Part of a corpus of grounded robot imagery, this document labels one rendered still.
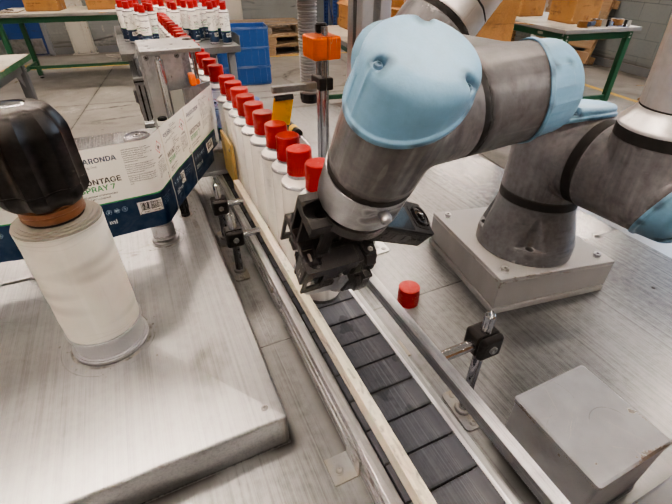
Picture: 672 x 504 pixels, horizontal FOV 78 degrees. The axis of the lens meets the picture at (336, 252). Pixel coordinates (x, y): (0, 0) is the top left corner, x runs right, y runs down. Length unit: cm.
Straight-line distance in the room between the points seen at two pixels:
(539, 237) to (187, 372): 52
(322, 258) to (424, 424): 21
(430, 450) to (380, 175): 29
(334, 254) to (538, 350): 36
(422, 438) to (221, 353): 26
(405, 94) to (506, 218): 47
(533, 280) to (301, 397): 38
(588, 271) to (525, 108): 47
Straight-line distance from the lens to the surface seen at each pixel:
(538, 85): 34
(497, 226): 69
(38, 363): 64
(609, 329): 75
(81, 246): 49
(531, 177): 66
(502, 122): 32
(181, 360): 56
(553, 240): 69
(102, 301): 53
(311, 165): 49
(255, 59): 547
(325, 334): 51
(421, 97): 24
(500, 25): 234
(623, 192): 59
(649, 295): 86
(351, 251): 42
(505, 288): 67
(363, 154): 28
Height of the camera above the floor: 128
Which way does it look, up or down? 36 degrees down
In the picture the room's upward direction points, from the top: straight up
